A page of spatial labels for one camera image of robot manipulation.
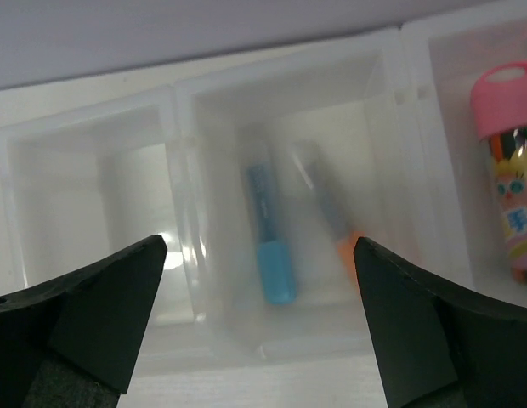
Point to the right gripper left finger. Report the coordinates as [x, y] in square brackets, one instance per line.
[73, 341]

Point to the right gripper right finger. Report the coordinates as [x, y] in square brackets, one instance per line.
[438, 344]

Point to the blue highlighter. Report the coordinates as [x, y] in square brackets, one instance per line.
[272, 252]

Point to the orange highlighter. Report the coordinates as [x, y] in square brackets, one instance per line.
[323, 187]

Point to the pink-capped clear tube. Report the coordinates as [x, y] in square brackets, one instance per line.
[498, 102]

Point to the clear three-compartment organizer tray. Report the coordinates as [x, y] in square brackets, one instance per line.
[204, 154]

